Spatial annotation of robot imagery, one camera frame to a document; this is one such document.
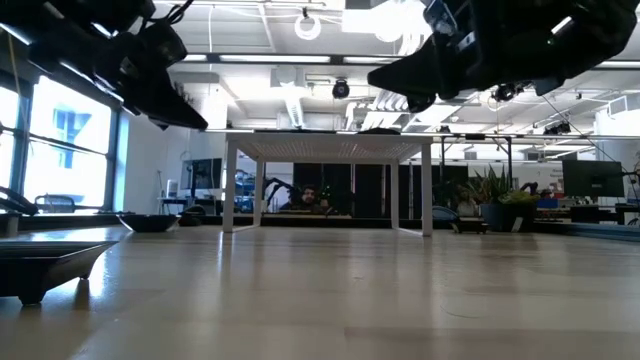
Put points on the black square mini plate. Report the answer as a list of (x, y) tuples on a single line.
[(470, 227), (45, 272)]

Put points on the dark office chair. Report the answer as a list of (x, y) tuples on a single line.
[(191, 218)]

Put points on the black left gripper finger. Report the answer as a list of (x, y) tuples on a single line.
[(160, 111), (167, 95)]

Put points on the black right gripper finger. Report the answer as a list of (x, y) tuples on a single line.
[(415, 62), (415, 85)]

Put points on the mesh office chair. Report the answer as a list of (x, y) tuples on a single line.
[(55, 203)]

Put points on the black spotlight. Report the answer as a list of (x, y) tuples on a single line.
[(505, 93)]

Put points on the potted green plant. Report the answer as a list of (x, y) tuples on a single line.
[(505, 215)]

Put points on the LED light bar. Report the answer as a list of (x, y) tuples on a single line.
[(275, 58)]

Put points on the black track light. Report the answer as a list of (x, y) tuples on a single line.
[(557, 129)]

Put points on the person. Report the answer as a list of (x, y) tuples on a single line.
[(309, 196)]

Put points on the black partition panels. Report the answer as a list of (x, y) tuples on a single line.
[(367, 190)]

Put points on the white perforated metal shelf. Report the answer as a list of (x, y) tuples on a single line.
[(325, 145)]

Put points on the black dome camera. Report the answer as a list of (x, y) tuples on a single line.
[(341, 90)]

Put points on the black aluminium frame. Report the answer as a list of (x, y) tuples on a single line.
[(350, 222)]

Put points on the blue office chair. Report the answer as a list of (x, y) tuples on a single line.
[(445, 215)]

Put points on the black computer monitor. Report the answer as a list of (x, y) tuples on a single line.
[(207, 172), (592, 178)]

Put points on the black leaf mini plate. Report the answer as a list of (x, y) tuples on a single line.
[(377, 131), (150, 223)]

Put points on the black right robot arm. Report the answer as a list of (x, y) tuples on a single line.
[(600, 30)]

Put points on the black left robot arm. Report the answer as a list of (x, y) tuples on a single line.
[(55, 50)]

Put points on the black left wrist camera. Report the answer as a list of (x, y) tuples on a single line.
[(120, 12)]

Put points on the large window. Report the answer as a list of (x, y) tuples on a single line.
[(65, 165)]

